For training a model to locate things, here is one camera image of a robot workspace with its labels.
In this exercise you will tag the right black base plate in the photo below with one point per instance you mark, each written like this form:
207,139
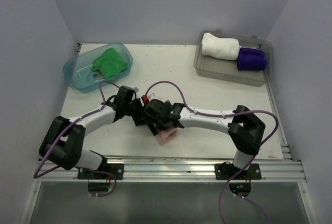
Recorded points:
225,170

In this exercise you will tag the dark purple towel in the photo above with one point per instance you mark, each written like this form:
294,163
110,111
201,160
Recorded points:
251,63

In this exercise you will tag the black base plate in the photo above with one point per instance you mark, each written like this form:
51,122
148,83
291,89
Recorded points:
225,170
104,171

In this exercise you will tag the rolled purple towel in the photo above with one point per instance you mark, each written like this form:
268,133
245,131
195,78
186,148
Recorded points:
251,51

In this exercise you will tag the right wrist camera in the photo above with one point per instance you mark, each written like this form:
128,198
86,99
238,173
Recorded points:
156,108

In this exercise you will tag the teal plastic bin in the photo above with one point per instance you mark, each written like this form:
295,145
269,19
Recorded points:
78,73

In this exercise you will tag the rolled white towel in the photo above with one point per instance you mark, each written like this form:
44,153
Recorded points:
220,48

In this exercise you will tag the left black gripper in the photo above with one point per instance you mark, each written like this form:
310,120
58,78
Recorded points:
139,119

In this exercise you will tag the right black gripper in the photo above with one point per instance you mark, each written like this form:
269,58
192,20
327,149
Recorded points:
150,121

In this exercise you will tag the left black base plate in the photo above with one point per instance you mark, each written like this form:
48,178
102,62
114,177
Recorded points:
104,171

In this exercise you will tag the aluminium mounting rail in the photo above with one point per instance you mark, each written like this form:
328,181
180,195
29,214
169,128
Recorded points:
175,169

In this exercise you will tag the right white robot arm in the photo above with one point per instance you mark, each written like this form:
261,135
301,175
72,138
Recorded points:
245,128

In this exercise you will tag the grey transparent plastic tray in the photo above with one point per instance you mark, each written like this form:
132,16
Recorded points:
227,70

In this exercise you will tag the pink towel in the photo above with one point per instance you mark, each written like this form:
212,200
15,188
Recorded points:
164,136

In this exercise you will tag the green towel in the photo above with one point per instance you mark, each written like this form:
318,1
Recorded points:
109,63

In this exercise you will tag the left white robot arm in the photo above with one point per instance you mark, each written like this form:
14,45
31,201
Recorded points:
63,143

